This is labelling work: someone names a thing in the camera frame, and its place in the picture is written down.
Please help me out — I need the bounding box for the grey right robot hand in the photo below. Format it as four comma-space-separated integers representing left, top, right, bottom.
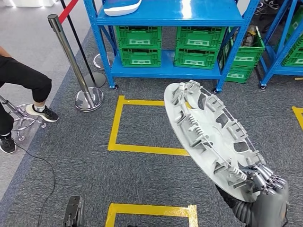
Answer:
247, 164, 289, 227

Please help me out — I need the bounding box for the grey plastic wheel cover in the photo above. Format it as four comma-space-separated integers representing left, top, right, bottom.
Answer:
164, 80, 267, 203

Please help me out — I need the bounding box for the blue metal shelf rack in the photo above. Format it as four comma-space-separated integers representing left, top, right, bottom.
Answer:
83, 0, 260, 93
259, 0, 303, 90

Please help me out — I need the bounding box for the yellow floor tape square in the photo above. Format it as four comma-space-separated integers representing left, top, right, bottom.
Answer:
292, 105, 303, 131
105, 203, 199, 227

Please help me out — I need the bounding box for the chrome round stanchion base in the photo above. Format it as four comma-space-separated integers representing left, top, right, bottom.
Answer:
93, 52, 115, 70

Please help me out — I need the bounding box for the white plastic lamp cover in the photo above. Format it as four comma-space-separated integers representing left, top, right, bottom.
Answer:
104, 0, 142, 17

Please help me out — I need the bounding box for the red barrier belt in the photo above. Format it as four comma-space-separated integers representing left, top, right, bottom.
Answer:
58, 0, 79, 25

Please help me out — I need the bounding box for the person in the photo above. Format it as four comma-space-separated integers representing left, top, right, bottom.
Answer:
0, 46, 59, 155

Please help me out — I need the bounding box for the chrome stool base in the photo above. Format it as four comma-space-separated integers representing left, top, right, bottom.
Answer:
0, 95, 47, 141

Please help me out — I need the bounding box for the white booth panel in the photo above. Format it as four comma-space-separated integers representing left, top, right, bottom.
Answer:
2, 0, 57, 8

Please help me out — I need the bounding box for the green crate holding cables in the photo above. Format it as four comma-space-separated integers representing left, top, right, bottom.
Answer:
218, 26, 265, 71

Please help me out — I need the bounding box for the dark stanchion post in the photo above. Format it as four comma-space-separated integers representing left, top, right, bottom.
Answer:
59, 0, 107, 89

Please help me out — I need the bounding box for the black floor cable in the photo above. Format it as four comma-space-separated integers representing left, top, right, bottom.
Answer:
14, 142, 56, 227

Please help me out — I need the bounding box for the chrome stanchion post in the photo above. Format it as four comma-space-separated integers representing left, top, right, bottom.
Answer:
47, 14, 104, 113

